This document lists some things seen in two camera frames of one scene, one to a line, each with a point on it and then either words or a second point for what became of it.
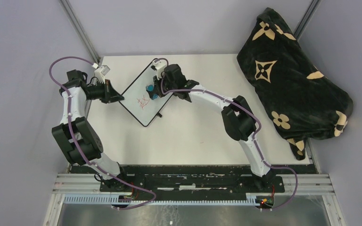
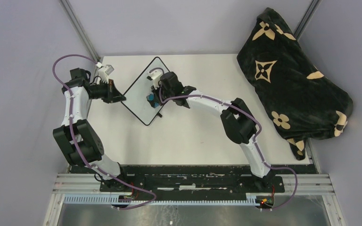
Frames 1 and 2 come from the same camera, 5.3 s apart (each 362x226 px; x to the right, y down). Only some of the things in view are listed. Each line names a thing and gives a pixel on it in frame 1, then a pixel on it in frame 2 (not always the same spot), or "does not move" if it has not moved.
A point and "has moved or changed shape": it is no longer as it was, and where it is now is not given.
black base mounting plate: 139,179 does not move
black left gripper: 110,95 does not move
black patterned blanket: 301,103 does not move
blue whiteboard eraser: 150,87 has moved or changed shape
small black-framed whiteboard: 137,102 does not move
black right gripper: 157,87 → 157,95
